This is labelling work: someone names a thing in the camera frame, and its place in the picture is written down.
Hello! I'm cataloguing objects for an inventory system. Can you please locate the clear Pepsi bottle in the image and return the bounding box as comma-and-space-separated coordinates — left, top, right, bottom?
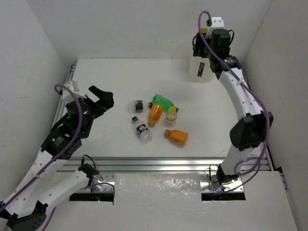
132, 116, 152, 144

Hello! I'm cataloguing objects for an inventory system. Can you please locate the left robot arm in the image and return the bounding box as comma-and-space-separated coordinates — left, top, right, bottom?
0, 84, 114, 231

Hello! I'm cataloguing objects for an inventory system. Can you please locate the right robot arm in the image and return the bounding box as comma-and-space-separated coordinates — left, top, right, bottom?
192, 28, 273, 185

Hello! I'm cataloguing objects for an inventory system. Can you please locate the white bin black rim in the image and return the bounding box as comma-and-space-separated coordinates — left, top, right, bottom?
189, 33, 214, 83

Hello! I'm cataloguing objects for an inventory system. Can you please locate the clear bottle black label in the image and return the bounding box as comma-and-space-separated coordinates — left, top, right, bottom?
128, 100, 153, 113

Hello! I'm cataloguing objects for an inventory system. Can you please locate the orange bottle fruit label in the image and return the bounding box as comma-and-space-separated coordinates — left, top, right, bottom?
148, 103, 164, 127

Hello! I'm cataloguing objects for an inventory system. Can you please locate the green plastic bottle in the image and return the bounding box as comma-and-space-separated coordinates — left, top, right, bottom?
152, 94, 179, 112

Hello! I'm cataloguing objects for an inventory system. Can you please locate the clear bottle yellow cap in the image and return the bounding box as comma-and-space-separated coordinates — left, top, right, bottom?
165, 106, 177, 127

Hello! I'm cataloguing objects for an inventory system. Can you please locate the orange bottle brown cap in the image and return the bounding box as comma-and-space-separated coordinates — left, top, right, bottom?
164, 129, 189, 145

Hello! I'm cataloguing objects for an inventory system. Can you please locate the white foam cover plate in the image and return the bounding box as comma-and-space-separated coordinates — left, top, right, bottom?
115, 173, 201, 205

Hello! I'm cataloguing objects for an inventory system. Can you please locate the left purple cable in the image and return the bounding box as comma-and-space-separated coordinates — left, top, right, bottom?
0, 84, 84, 231

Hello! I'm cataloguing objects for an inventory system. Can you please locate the purple cable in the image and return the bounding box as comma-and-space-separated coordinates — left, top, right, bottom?
197, 10, 271, 193
0, 84, 84, 231

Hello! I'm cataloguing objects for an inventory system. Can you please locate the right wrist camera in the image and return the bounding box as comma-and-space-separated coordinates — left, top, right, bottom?
206, 17, 225, 38

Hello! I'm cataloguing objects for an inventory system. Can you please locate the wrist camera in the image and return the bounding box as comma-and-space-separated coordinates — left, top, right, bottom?
61, 80, 85, 103
206, 17, 225, 38

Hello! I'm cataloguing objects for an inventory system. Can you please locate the left side rail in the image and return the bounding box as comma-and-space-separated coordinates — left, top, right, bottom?
51, 63, 77, 126

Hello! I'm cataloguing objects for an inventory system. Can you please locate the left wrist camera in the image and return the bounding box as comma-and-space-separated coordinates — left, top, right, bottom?
61, 80, 85, 103

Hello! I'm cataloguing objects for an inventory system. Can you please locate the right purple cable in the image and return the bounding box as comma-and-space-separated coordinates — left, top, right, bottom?
197, 10, 271, 193

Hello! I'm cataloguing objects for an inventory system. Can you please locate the aluminium table edge rail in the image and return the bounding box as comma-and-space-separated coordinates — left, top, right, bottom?
64, 156, 272, 172

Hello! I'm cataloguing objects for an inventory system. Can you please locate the black cable loop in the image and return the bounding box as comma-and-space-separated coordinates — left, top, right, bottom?
208, 164, 219, 186

